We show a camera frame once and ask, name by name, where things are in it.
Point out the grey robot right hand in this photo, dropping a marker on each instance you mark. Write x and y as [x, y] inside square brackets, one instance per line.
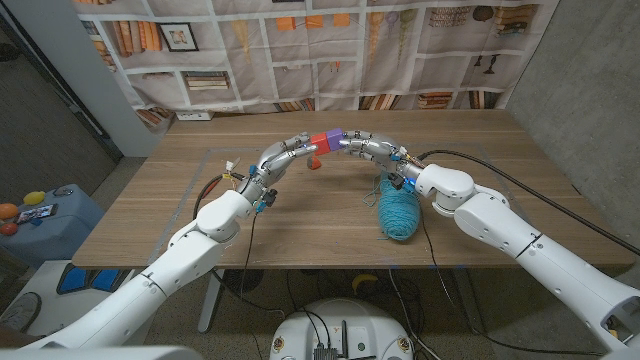
[380, 147]

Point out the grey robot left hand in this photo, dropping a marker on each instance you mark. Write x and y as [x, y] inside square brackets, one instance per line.
[270, 162]

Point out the purple magnetic block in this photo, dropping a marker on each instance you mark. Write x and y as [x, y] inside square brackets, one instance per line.
[335, 138]

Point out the red magnetic block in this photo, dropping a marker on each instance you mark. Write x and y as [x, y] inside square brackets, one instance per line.
[320, 144]

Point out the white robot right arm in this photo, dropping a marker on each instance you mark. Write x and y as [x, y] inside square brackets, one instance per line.
[500, 225]

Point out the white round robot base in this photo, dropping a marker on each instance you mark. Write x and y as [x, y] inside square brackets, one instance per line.
[340, 325]

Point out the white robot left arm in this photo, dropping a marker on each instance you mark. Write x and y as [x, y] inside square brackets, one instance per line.
[190, 250]

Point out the small orange grey ball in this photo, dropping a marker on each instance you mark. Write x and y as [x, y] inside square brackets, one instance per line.
[315, 164]

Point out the teal yarn skein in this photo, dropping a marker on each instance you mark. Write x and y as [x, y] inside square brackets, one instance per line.
[399, 215]

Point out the white power strip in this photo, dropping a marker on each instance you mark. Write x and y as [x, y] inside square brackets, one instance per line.
[195, 115]

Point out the printed bookshelf backdrop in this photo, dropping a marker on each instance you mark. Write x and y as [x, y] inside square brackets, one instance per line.
[320, 60]

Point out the black round floor base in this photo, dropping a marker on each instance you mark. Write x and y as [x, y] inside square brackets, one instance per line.
[252, 280]

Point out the yellow banana toy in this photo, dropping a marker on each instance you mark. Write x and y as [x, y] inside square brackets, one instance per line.
[364, 281]

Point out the metal table leg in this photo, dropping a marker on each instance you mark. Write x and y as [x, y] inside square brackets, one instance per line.
[209, 305]
[470, 305]

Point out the blue grey ottoman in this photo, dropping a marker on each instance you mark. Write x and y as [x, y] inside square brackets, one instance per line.
[60, 235]

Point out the yellow toy fruit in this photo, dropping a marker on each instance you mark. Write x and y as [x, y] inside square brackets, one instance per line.
[34, 198]

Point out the white platform with blue pads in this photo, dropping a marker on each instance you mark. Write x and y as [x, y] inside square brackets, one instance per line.
[45, 280]

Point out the orange toy fruit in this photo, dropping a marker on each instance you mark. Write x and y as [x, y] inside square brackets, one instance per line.
[7, 211]

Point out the red toy fruit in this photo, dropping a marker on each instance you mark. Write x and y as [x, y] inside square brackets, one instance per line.
[8, 229]

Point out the grey sneaker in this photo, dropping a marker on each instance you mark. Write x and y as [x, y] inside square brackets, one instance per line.
[20, 311]

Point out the person bare leg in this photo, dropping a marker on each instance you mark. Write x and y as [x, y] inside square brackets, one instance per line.
[12, 341]

